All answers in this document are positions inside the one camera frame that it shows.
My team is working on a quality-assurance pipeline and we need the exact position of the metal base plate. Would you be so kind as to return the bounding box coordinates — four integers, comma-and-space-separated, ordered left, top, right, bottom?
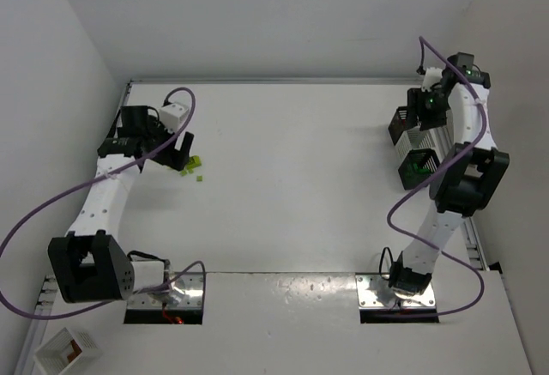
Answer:
126, 272, 204, 311
355, 273, 437, 311

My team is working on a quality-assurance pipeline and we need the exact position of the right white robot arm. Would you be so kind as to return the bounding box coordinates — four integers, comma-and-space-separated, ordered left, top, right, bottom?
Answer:
388, 52, 510, 295

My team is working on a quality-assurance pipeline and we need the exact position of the small yellow-green lego piece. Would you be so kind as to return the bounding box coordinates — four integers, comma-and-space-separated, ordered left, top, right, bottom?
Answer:
179, 169, 194, 176

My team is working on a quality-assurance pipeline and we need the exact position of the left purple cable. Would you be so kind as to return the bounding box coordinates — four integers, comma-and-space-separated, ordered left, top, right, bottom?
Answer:
0, 87, 206, 320

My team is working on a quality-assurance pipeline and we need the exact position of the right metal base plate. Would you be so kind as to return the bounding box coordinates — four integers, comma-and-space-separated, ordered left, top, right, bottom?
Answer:
355, 273, 437, 311

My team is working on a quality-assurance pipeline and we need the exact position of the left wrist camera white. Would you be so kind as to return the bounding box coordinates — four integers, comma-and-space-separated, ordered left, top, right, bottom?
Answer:
159, 103, 190, 132

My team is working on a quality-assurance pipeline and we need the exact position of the black slatted container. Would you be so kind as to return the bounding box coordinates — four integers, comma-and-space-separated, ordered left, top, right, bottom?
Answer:
388, 106, 418, 145
398, 148, 440, 191

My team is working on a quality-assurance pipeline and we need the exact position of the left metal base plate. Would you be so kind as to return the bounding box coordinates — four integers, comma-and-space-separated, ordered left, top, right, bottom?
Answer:
126, 272, 204, 311

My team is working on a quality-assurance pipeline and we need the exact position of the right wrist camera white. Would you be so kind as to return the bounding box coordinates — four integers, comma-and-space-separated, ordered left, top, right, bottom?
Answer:
418, 66, 443, 92

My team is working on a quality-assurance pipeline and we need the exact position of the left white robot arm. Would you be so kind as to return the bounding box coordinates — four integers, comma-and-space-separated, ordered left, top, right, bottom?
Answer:
47, 103, 194, 304

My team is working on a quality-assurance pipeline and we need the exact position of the middle white slatted container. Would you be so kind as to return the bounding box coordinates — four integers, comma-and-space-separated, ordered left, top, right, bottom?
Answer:
395, 127, 443, 162

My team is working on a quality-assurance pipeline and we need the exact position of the near black slatted container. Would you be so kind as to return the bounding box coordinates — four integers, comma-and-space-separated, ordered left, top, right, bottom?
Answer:
398, 148, 440, 191

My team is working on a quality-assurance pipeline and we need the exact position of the far black slatted container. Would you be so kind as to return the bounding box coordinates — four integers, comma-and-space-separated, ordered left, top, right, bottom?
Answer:
388, 106, 418, 145

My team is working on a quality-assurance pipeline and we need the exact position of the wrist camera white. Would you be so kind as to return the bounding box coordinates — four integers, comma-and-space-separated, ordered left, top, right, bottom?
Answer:
159, 103, 190, 132
418, 66, 443, 92

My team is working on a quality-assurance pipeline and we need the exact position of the white slatted container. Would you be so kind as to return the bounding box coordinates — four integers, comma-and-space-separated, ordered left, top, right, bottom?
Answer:
395, 127, 443, 162
33, 328, 103, 375

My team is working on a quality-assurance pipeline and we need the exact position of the yellow-green lego brick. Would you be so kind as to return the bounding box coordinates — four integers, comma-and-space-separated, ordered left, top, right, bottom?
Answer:
186, 155, 202, 169

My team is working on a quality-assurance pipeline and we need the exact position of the large green lego brick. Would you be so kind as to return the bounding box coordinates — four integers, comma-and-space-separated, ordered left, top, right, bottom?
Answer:
408, 160, 432, 176

